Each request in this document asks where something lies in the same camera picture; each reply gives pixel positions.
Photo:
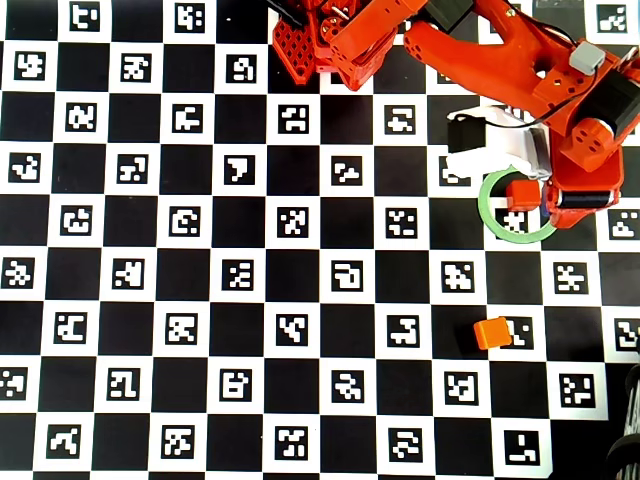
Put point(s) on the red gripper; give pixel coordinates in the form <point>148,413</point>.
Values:
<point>586,199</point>

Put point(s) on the red cube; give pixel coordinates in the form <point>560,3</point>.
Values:
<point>522,195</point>

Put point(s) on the red robot arm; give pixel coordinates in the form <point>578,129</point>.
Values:
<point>475,55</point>

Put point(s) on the orange cube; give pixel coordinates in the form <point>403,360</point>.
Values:
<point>492,332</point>

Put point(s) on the small grey plastic box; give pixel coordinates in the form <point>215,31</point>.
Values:
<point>587,57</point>

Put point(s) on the black stand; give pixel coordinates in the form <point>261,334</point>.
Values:
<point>632,400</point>

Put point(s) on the black white marker mat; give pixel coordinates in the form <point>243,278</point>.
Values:
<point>320,280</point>

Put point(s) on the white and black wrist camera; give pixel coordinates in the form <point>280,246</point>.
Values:
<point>515,145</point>

